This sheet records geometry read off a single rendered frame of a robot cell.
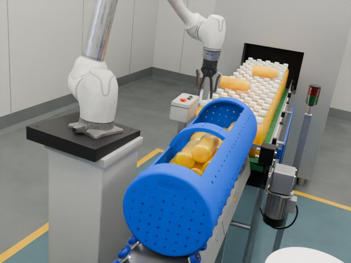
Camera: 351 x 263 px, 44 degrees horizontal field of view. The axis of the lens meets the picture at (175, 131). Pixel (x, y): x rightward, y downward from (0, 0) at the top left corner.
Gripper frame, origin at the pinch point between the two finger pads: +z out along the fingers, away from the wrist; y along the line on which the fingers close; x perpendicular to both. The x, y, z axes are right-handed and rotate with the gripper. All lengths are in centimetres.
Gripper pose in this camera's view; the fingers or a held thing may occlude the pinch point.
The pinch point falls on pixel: (205, 97)
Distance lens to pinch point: 223.0
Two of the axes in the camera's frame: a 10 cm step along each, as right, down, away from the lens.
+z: -1.2, 9.2, 3.7
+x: 3.1, -3.2, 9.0
